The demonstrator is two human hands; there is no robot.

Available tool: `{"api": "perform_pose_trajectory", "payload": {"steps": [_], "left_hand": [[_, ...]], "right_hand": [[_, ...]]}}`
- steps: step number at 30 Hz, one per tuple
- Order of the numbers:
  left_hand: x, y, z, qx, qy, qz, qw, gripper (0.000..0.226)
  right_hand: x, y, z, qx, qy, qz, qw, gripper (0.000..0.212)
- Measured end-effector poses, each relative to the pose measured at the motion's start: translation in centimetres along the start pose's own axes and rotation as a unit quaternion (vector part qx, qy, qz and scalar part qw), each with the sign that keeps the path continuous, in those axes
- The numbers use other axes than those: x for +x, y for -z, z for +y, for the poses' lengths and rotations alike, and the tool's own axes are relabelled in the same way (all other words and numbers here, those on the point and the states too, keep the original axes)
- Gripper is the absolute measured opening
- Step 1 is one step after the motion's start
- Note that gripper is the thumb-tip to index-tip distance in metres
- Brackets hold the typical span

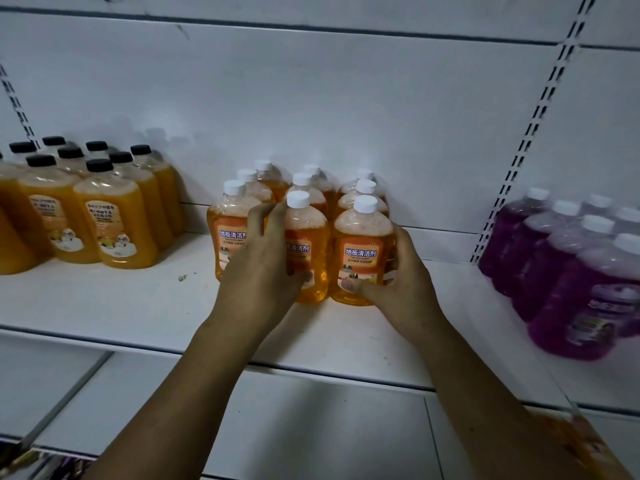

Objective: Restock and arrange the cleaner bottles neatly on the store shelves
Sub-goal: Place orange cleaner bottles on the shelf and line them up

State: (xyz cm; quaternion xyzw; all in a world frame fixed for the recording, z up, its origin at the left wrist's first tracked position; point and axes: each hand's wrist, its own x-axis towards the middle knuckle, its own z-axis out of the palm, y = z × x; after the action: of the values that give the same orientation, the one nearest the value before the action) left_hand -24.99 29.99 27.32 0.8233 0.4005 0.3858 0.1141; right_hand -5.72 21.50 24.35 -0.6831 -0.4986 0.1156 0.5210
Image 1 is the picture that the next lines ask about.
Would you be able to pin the person's left hand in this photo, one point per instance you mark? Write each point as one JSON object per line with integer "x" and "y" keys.
{"x": 255, "y": 284}

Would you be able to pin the person's right hand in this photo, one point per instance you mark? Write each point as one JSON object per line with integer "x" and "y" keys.
{"x": 407, "y": 294}

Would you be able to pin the person's right thumb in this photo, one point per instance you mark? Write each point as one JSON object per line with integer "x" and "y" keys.
{"x": 356, "y": 286}

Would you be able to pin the person's left thumb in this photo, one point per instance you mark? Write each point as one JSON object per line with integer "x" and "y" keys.
{"x": 299, "y": 277}

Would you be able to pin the orange cleaner bottle white cap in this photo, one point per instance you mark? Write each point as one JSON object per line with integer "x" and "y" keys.
{"x": 361, "y": 254}
{"x": 310, "y": 244}

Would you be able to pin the person's left forearm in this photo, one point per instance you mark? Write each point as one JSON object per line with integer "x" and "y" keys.
{"x": 165, "y": 404}

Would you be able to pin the person's right forearm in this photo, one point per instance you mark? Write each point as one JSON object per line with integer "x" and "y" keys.
{"x": 480, "y": 409}

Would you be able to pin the group of white-capped orange bottles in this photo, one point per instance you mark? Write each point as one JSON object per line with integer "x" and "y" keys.
{"x": 231, "y": 229}

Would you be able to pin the white metal shelf board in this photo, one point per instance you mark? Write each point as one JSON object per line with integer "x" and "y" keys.
{"x": 310, "y": 429}
{"x": 125, "y": 304}

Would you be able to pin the group of black-capped orange bottles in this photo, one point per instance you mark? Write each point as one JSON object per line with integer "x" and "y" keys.
{"x": 115, "y": 229}

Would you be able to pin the group of purple liquid bottles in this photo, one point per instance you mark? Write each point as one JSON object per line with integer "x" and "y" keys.
{"x": 575, "y": 294}

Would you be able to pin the white slotted shelf upright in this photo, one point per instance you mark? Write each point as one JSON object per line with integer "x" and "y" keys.
{"x": 17, "y": 107}
{"x": 530, "y": 139}

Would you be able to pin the dark printed packets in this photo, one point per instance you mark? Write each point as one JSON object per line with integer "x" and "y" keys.
{"x": 40, "y": 464}

